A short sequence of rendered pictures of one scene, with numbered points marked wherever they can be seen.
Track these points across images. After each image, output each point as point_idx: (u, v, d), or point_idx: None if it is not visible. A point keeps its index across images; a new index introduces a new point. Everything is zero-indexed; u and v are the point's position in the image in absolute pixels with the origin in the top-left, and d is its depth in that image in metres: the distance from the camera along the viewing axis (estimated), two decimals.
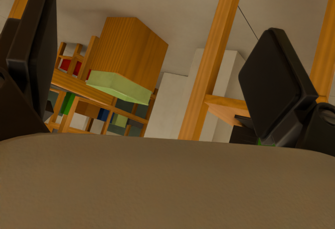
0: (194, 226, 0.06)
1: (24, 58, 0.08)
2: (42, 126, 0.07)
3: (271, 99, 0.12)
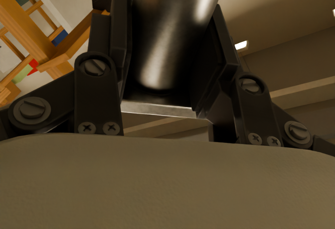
0: (194, 226, 0.06)
1: (124, 47, 0.09)
2: (118, 118, 0.08)
3: (202, 71, 0.12)
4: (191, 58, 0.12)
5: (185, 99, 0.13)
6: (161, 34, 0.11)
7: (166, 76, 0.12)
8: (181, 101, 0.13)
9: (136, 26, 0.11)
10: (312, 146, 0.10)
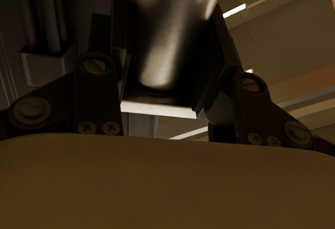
0: (194, 226, 0.06)
1: (124, 47, 0.09)
2: (118, 118, 0.08)
3: (202, 71, 0.12)
4: (191, 57, 0.12)
5: (185, 99, 0.13)
6: (160, 33, 0.11)
7: (166, 75, 0.12)
8: (181, 101, 0.13)
9: (136, 25, 0.11)
10: (312, 146, 0.10)
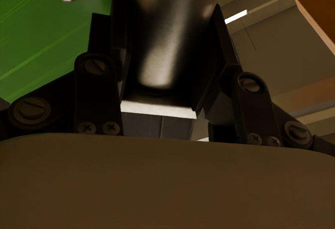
0: (194, 226, 0.06)
1: (124, 47, 0.09)
2: (118, 118, 0.08)
3: (202, 71, 0.12)
4: (191, 57, 0.12)
5: (185, 99, 0.13)
6: (160, 33, 0.11)
7: (166, 75, 0.12)
8: (181, 101, 0.13)
9: (136, 25, 0.11)
10: (312, 146, 0.10)
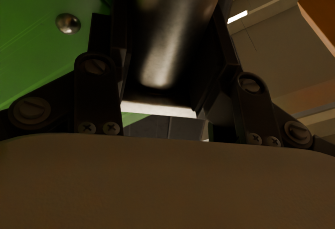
0: (194, 226, 0.06)
1: (124, 47, 0.09)
2: (118, 118, 0.08)
3: (202, 71, 0.12)
4: (191, 57, 0.12)
5: (185, 99, 0.13)
6: (161, 34, 0.11)
7: (166, 75, 0.12)
8: (181, 101, 0.13)
9: (136, 26, 0.11)
10: (312, 146, 0.10)
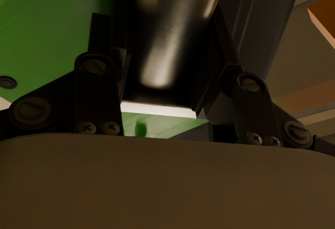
0: (194, 226, 0.06)
1: (124, 47, 0.09)
2: (118, 118, 0.08)
3: (202, 71, 0.12)
4: (191, 58, 0.12)
5: (185, 99, 0.13)
6: (161, 34, 0.11)
7: (166, 75, 0.12)
8: (181, 101, 0.13)
9: (136, 26, 0.11)
10: (312, 146, 0.10)
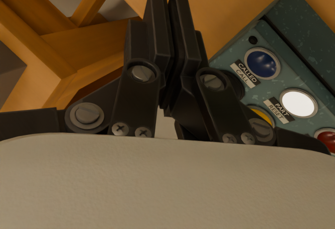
0: (194, 226, 0.06)
1: (168, 54, 0.10)
2: (152, 125, 0.08)
3: (168, 67, 0.12)
4: None
5: None
6: None
7: None
8: None
9: None
10: (276, 139, 0.10)
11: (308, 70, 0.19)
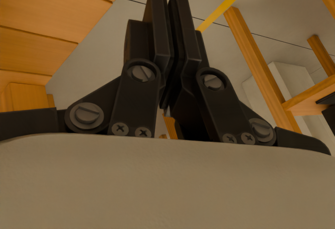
0: (194, 226, 0.06)
1: (168, 54, 0.10)
2: (152, 125, 0.08)
3: (168, 67, 0.12)
4: None
5: None
6: None
7: None
8: None
9: None
10: (276, 139, 0.10)
11: None
